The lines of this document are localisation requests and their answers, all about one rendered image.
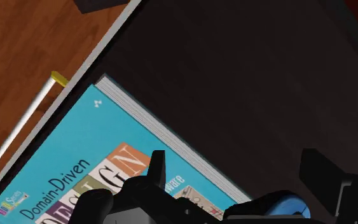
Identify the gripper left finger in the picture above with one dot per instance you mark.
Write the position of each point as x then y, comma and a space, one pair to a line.
157, 167

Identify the blue paperback book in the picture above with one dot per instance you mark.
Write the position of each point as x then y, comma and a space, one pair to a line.
88, 139

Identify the blue and black round object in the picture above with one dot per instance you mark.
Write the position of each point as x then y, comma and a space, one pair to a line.
290, 207

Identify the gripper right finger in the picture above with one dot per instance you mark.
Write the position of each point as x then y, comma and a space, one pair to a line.
321, 173

